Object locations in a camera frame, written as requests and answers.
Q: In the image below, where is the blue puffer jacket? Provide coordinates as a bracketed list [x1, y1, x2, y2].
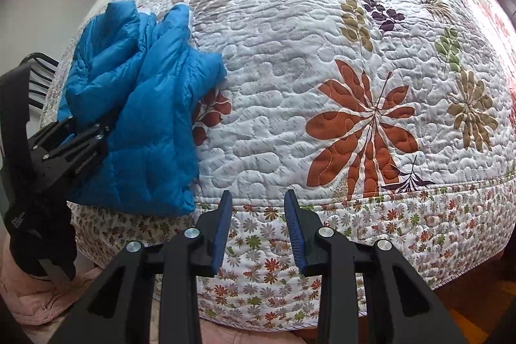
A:
[58, 1, 226, 217]

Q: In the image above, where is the black metal chair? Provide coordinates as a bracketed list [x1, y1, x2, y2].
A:
[20, 52, 59, 111]

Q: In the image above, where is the floral quilted bedspread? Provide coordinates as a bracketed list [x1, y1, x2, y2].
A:
[92, 0, 515, 331]

